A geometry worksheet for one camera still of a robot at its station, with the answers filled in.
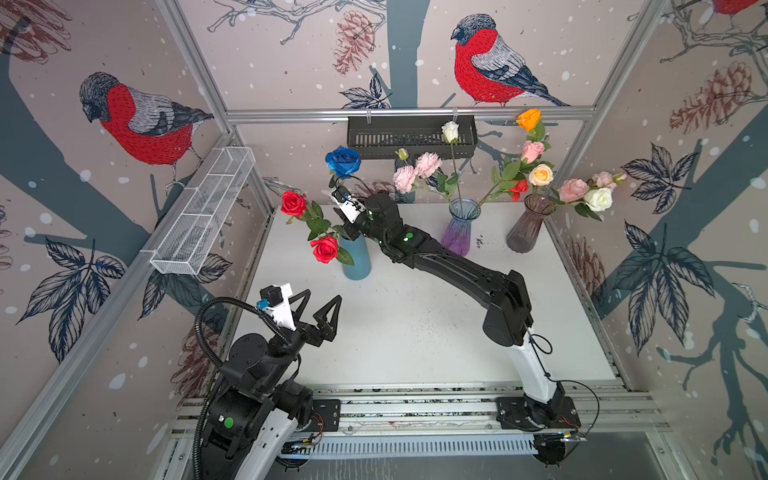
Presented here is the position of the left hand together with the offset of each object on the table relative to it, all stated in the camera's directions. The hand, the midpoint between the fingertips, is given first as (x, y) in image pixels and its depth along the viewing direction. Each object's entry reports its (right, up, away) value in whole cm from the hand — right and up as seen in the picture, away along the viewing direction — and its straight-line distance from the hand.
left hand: (322, 297), depth 61 cm
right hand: (-1, +20, +18) cm, 27 cm away
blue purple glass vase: (+36, +12, +36) cm, 53 cm away
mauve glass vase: (+60, +14, +39) cm, 73 cm away
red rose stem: (+49, +26, +23) cm, 60 cm away
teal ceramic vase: (+5, +8, +23) cm, 25 cm away
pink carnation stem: (+65, +25, +19) cm, 73 cm away
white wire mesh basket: (-35, +11, +10) cm, 38 cm away
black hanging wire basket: (+11, +48, +46) cm, 67 cm away
